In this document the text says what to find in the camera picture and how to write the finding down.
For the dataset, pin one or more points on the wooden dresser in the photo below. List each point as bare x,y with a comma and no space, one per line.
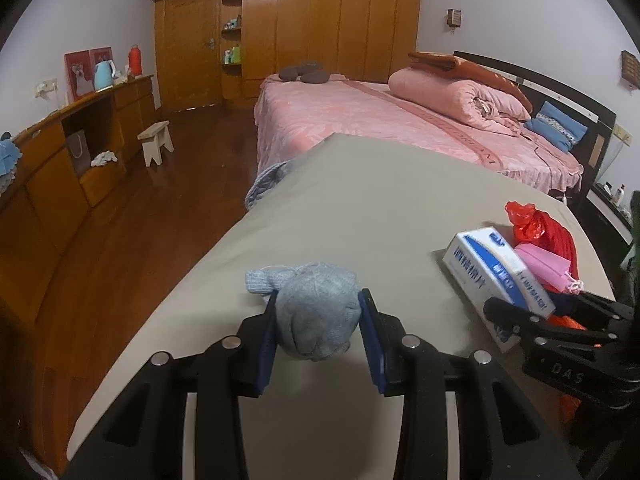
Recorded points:
45,185

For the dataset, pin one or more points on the grey knit cloth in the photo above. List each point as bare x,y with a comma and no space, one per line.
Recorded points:
270,185

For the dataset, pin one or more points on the white wall socket with plug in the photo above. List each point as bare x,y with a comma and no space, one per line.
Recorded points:
46,87

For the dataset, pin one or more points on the small wooden wall lamp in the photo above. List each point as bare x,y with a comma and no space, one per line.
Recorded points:
453,18

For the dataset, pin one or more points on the wooden door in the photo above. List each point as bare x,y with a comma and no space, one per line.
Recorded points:
190,50

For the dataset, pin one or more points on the black and white nightstand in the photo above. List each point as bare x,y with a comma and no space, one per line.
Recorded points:
607,230

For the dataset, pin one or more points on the red gift bag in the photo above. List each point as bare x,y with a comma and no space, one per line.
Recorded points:
101,55
77,77

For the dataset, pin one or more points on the red thermos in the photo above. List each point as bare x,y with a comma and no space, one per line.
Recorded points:
135,60

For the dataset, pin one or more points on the large wooden wall lamp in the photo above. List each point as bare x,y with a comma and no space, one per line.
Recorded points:
631,66

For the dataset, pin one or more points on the wooden wardrobe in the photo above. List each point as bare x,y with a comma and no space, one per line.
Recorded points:
325,20

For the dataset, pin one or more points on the green bottle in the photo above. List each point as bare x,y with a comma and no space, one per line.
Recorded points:
236,55

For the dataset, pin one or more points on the light blue kettle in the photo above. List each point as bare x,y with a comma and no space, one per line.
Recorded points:
104,76

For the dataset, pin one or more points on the small white wooden stool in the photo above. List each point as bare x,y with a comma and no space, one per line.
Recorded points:
155,142

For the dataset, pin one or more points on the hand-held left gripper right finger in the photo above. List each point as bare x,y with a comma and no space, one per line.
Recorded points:
374,345

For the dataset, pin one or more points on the white rag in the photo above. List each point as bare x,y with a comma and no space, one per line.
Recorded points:
104,159

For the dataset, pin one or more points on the white bottle with dark cap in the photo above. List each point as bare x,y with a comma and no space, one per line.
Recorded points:
620,195

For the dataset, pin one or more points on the grey knit sock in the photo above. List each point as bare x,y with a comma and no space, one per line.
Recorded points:
315,310

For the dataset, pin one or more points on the blue knit cloth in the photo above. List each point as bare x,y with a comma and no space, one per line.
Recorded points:
7,160

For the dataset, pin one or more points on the folded pink quilt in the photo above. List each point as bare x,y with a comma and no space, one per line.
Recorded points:
450,95

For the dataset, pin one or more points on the beige wall socket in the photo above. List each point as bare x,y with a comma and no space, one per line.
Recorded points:
621,132

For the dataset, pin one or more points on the white and blue carton box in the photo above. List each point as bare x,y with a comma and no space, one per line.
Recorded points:
490,265

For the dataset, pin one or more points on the blue pillow with patterned band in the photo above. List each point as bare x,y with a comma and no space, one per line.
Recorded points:
555,125

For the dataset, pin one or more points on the grey paper bag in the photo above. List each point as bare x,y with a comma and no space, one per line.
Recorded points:
79,152

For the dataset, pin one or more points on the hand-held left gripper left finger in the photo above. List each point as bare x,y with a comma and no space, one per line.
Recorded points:
267,350

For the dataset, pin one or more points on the brown neck pillow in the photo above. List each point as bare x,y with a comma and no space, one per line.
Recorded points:
305,72

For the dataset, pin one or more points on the bed with pink sheet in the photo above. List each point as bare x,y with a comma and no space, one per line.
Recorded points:
340,115

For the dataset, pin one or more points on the folded red-brown blanket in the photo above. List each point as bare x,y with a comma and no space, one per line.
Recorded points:
450,62

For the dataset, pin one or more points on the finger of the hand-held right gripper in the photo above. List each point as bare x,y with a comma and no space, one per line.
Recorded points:
510,312
607,307

